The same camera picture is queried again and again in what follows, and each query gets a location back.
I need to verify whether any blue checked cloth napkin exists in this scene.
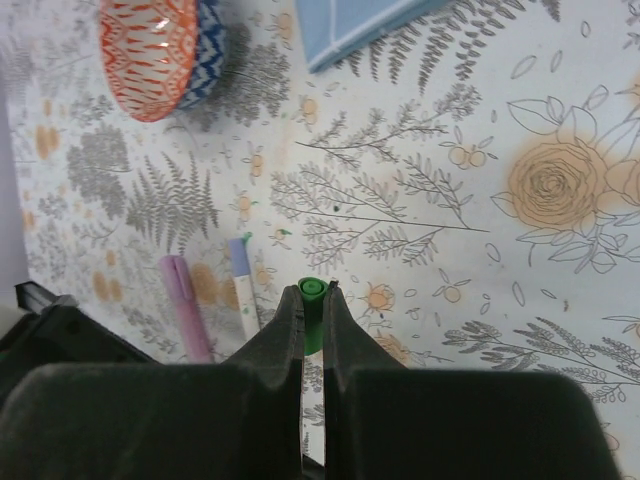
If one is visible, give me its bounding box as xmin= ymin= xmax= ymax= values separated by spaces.
xmin=295 ymin=0 xmax=446 ymax=74

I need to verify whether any green pen cap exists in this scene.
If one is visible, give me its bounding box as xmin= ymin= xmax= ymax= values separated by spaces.
xmin=298 ymin=277 xmax=328 ymax=356

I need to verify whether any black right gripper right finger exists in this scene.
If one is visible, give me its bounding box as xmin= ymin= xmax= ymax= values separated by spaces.
xmin=323 ymin=283 xmax=620 ymax=479

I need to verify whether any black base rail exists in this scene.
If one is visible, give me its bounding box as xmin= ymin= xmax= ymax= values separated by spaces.
xmin=1 ymin=281 xmax=153 ymax=371

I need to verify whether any blue pen cap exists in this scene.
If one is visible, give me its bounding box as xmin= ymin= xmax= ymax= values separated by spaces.
xmin=228 ymin=238 xmax=251 ymax=277

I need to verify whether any red patterned small bowl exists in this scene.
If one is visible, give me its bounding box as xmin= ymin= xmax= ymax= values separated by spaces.
xmin=99 ymin=0 xmax=230 ymax=123

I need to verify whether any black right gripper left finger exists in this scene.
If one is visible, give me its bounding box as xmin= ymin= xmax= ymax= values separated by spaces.
xmin=1 ymin=286 xmax=305 ymax=479

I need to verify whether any floral tablecloth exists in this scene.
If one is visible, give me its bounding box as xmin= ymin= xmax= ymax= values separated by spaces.
xmin=1 ymin=1 xmax=639 ymax=448

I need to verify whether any white marker pen blue tip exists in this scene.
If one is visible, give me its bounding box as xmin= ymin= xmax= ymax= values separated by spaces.
xmin=228 ymin=237 xmax=262 ymax=344

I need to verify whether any pink pen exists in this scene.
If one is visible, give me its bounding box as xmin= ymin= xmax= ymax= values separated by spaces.
xmin=159 ymin=255 xmax=212 ymax=363

